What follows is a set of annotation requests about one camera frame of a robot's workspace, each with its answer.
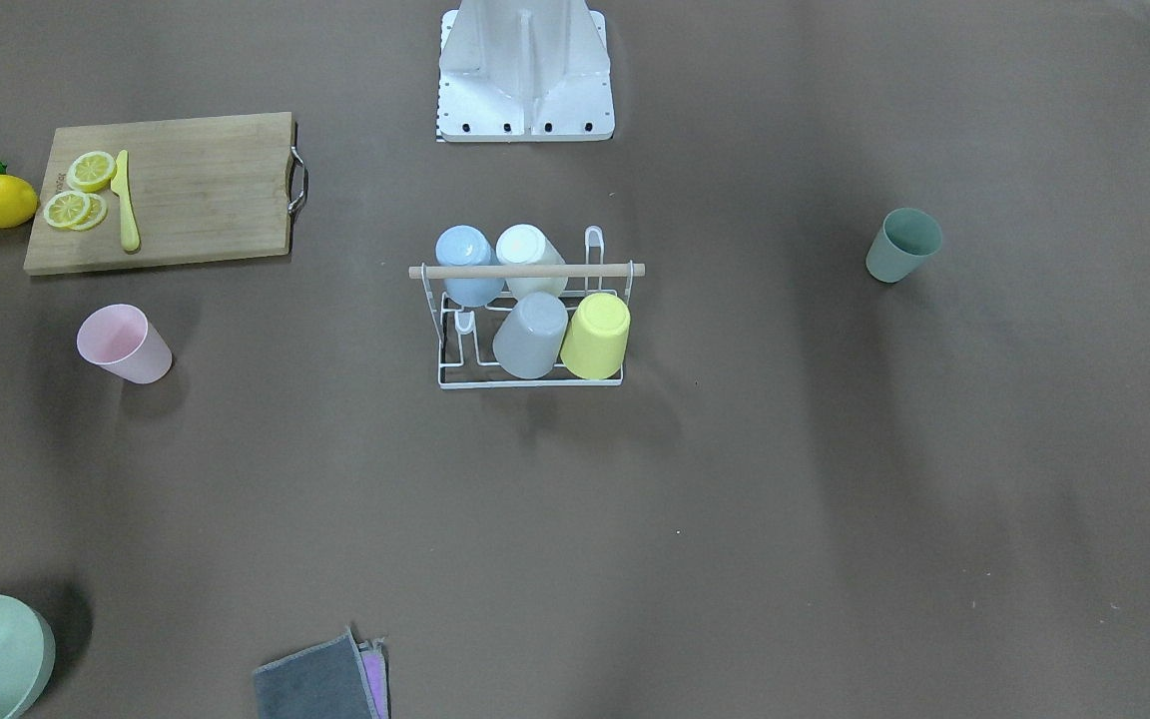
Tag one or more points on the pink plastic cup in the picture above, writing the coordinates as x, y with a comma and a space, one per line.
121, 339

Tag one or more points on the green plastic cup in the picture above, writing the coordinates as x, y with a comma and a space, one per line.
906, 239

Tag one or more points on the light blue plastic cup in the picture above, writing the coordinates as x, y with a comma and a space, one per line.
463, 246

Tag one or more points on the grey plastic cup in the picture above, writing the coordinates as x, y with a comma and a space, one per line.
529, 341

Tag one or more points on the white plastic cup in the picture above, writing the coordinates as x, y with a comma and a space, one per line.
524, 245

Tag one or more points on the yellow plastic cup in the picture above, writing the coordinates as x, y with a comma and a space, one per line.
595, 343

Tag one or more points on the lemon slice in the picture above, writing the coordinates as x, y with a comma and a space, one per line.
67, 209
98, 209
91, 172

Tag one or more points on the yellow plastic knife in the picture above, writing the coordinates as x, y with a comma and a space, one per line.
130, 236

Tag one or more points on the wooden cutting board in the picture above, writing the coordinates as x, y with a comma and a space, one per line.
203, 190

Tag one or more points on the grey folded cloth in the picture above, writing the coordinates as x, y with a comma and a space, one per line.
322, 681

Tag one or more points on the purple folded cloth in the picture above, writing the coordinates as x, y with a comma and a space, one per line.
374, 661

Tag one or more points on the white wire cup rack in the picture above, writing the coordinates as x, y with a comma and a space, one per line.
464, 335

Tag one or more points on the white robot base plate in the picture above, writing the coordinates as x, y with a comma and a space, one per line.
524, 72

